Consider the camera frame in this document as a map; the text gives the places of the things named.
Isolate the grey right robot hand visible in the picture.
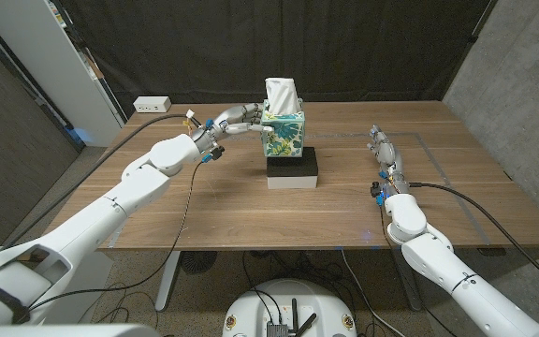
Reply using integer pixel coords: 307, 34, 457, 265
366, 124, 412, 196

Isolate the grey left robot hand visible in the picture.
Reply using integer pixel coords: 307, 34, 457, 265
189, 102, 275, 155

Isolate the teal floral tissue box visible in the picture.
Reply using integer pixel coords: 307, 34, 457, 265
260, 98, 306, 158

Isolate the white tissue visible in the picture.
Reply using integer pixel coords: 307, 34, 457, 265
264, 77, 301, 116

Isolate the black and white box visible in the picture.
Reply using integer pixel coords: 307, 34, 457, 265
266, 146, 320, 190

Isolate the white power strip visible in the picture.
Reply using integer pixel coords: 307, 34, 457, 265
132, 95, 173, 114

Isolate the black curtain backdrop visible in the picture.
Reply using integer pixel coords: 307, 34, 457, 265
58, 0, 500, 118

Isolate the black round floor fan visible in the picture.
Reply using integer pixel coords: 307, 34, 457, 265
179, 250, 218, 275

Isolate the grey table leg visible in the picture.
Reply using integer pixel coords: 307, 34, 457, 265
390, 248, 424, 313

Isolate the white table leg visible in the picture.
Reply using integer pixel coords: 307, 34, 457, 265
153, 250, 182, 314

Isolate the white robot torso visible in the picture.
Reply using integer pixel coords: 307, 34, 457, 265
221, 278, 358, 337

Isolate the white cabinet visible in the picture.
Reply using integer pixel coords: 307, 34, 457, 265
0, 0, 128, 149

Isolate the black router with antennas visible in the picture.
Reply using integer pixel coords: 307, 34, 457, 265
264, 297, 320, 337

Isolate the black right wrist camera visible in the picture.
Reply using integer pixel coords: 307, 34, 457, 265
370, 181, 386, 206

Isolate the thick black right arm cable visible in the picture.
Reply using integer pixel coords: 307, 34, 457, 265
408, 181, 539, 299

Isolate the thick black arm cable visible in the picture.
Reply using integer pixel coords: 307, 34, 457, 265
0, 113, 196, 252
408, 181, 539, 299

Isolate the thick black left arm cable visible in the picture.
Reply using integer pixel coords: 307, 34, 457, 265
0, 113, 196, 252

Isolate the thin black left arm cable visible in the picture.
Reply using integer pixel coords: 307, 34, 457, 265
28, 158, 205, 310

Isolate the white floor cable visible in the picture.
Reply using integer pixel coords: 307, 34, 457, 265
339, 247, 406, 337

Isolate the black floor cable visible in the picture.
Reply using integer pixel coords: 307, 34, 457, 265
240, 250, 283, 327

